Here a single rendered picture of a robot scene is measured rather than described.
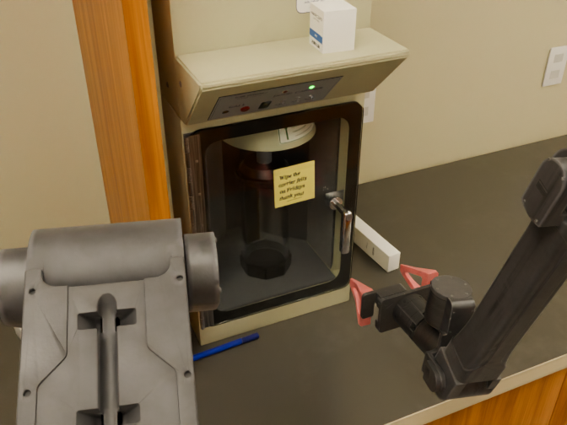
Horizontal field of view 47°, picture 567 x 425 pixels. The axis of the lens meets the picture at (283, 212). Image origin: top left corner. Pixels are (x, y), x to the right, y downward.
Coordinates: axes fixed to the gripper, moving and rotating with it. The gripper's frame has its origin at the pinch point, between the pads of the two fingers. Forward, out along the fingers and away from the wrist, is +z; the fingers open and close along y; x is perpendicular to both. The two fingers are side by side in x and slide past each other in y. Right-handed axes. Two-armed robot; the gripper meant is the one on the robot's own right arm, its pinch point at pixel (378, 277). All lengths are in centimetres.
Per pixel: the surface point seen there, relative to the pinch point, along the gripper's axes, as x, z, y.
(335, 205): -6.8, 14.0, 1.2
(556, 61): -7, 60, -92
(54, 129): -11, 59, 44
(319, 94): -29.8, 10.0, 6.8
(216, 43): -38.3, 14.4, 21.3
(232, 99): -32.8, 6.3, 22.0
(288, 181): -13.2, 14.5, 10.0
